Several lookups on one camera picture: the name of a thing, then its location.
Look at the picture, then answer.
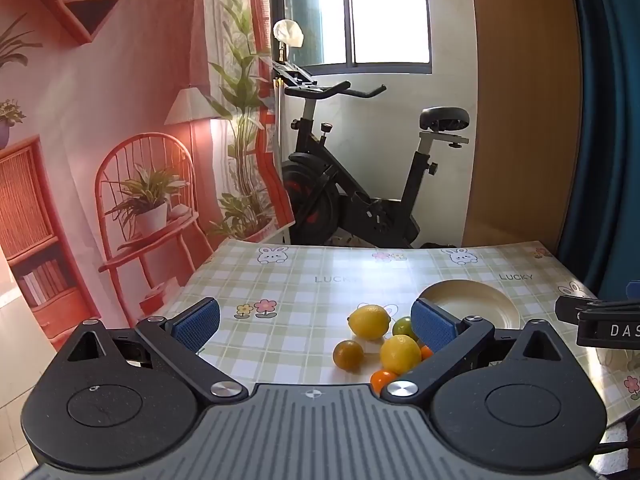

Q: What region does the mottled dark orange tangerine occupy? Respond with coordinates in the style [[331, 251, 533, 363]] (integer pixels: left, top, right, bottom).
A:
[[333, 340, 365, 372]]

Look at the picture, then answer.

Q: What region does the beige round plate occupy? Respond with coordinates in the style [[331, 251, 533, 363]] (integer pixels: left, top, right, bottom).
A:
[[417, 280, 522, 333]]

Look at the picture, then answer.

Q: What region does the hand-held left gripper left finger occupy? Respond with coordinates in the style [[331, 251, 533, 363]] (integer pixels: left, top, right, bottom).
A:
[[67, 297, 249, 405]]

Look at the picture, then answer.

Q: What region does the black exercise bike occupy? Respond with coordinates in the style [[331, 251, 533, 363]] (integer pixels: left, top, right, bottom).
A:
[[280, 81, 471, 250]]

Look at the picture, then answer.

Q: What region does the yellow lemon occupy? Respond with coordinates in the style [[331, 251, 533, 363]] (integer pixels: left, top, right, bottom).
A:
[[380, 334, 422, 375], [348, 305, 392, 339]]

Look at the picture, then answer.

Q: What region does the window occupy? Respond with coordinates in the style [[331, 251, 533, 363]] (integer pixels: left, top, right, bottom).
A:
[[270, 0, 433, 75]]

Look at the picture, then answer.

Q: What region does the white cloth bundle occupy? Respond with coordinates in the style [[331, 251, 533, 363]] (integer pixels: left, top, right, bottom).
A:
[[272, 19, 305, 48]]

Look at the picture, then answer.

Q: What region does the black device holder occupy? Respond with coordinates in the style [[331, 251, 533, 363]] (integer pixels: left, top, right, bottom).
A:
[[271, 60, 326, 98]]

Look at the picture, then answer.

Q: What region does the green checkered rabbit tablecloth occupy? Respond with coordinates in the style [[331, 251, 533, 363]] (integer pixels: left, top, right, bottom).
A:
[[167, 239, 640, 431]]

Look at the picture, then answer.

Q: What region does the dark blue curtain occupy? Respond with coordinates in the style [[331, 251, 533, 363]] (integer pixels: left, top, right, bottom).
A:
[[557, 0, 640, 301]]

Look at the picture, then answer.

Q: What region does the wooden panel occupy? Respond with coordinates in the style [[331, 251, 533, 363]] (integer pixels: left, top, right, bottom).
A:
[[460, 0, 586, 251]]

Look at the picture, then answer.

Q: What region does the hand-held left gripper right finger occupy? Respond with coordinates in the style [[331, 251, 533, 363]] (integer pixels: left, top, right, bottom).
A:
[[382, 298, 563, 405]]

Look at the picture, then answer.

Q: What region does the printed room scene wall tapestry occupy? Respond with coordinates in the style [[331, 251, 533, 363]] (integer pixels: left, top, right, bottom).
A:
[[0, 0, 296, 356]]

